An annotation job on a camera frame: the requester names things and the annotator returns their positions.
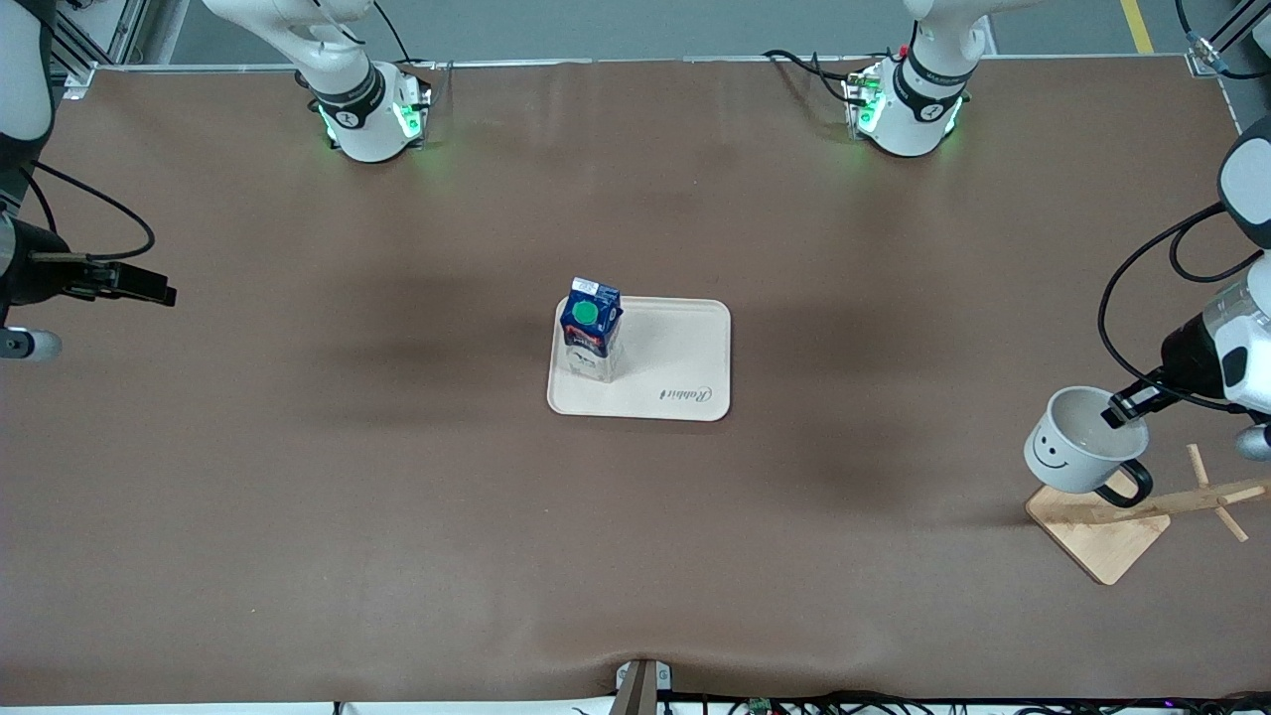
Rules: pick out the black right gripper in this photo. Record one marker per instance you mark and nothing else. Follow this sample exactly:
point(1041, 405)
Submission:
point(38, 275)

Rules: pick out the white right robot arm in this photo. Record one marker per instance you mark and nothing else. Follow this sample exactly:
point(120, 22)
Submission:
point(357, 119)

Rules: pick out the aluminium frame profile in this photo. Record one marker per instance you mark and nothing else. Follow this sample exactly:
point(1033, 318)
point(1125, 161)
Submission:
point(99, 45)

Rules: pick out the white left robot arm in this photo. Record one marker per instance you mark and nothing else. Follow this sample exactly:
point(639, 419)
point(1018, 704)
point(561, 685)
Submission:
point(918, 114)

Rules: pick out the beige plastic tray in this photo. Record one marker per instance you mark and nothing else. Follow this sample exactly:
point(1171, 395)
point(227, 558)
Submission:
point(665, 357)

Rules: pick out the wooden cup rack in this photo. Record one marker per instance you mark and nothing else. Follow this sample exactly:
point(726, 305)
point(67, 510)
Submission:
point(1102, 541)

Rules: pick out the blue milk carton green cap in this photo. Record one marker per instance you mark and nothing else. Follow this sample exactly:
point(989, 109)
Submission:
point(590, 318)

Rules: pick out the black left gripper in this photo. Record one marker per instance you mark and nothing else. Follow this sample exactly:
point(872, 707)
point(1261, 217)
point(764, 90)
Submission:
point(1183, 359)

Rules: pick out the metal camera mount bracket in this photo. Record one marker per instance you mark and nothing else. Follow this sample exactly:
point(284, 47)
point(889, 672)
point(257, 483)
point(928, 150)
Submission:
point(637, 690)

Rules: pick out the metal table corner bracket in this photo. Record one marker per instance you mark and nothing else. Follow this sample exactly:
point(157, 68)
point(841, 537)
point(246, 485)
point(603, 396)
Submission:
point(1203, 62)

